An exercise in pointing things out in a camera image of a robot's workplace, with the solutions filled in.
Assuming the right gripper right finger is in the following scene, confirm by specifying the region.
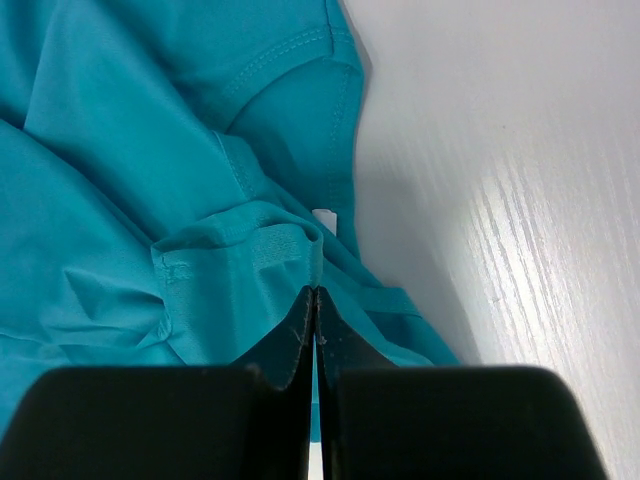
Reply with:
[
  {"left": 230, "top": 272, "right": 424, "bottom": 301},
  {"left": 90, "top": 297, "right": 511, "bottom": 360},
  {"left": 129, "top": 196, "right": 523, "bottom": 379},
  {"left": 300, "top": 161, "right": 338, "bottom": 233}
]
[{"left": 314, "top": 289, "right": 606, "bottom": 479}]

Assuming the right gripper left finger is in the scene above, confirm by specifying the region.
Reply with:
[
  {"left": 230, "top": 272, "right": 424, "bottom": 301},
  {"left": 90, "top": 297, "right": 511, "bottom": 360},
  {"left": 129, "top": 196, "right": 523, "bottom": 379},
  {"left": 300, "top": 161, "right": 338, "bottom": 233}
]
[{"left": 1, "top": 288, "right": 314, "bottom": 479}]

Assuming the teal t shirt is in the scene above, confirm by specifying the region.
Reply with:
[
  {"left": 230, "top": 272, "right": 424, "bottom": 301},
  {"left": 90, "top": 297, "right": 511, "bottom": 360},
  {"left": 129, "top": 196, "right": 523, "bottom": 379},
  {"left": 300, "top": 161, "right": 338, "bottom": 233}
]
[{"left": 1, "top": 1, "right": 456, "bottom": 425}]

